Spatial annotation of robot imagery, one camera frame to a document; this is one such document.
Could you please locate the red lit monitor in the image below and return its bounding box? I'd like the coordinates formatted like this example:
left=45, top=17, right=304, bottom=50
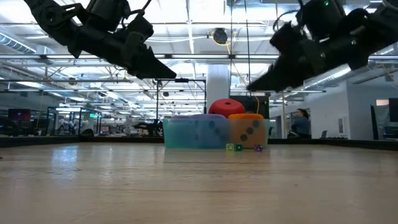
left=8, top=108, right=32, bottom=123

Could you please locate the black aluminium table frame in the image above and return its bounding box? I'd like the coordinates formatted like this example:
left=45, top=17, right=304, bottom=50
left=0, top=136, right=398, bottom=152

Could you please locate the black hanging cable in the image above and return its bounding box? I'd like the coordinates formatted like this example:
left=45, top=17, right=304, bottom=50
left=244, top=0, right=251, bottom=84

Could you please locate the teal translucent plastic bin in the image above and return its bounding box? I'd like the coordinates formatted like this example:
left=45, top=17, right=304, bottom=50
left=162, top=117, right=271, bottom=149

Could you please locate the black ceiling cable reel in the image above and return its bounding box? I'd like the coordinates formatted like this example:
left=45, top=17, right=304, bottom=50
left=213, top=27, right=229, bottom=45

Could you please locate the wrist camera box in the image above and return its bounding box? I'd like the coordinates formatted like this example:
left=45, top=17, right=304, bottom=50
left=269, top=21, right=308, bottom=58
left=122, top=14, right=155, bottom=44

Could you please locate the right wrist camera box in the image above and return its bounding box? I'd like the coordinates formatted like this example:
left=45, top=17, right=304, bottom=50
left=269, top=21, right=308, bottom=58

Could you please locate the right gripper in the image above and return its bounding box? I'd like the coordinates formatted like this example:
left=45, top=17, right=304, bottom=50
left=247, top=34, right=371, bottom=92

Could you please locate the black rectangular screen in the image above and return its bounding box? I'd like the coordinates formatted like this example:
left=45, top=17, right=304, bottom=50
left=229, top=95, right=270, bottom=119

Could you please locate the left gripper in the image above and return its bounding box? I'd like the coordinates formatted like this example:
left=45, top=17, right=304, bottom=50
left=70, top=23, right=177, bottom=80

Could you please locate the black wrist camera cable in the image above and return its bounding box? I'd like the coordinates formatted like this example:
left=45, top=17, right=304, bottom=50
left=272, top=8, right=302, bottom=32
left=120, top=0, right=154, bottom=20

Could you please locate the person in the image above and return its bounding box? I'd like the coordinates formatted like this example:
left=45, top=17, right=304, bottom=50
left=287, top=108, right=312, bottom=139

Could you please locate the red foam die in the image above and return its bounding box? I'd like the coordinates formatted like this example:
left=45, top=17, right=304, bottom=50
left=208, top=98, right=246, bottom=119

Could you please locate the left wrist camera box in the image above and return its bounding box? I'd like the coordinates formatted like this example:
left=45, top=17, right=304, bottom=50
left=122, top=14, right=155, bottom=44

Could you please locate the white building column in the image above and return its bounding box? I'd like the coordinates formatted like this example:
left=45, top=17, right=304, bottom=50
left=206, top=63, right=231, bottom=110

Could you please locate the distant black station frame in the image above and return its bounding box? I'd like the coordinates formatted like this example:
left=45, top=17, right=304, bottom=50
left=156, top=77, right=207, bottom=114

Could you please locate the orange foam die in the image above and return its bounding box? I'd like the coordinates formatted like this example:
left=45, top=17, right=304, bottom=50
left=228, top=113, right=265, bottom=149

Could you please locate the black monitor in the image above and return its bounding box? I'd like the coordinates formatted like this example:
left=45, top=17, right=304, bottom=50
left=388, top=98, right=398, bottom=123

